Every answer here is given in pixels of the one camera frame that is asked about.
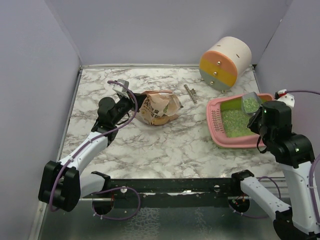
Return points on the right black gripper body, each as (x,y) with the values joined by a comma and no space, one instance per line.
(256,125)

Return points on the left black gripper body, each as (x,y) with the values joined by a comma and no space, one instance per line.
(124,105)

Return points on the grey metal litter scoop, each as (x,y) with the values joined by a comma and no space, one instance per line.
(250,103)

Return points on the pink cat litter bag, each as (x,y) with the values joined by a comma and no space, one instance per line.
(158,107)

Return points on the metal bag sealing clip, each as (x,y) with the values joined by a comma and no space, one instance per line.
(191,92)

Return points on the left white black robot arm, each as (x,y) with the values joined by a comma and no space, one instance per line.
(60,185)

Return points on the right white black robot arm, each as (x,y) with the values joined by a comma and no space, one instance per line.
(294,153)

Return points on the green litter pellets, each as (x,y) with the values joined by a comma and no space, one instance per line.
(235,123)

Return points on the pink green litter box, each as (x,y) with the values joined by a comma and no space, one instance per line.
(215,125)

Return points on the round pastel drawer cabinet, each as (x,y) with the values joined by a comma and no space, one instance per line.
(222,64)

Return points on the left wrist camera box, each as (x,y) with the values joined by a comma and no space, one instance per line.
(121,87)

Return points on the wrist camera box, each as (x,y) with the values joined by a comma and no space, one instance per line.
(287,98)
(121,87)

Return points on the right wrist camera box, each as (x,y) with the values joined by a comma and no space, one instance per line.
(287,98)

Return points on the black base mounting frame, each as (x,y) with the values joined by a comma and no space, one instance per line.
(138,193)

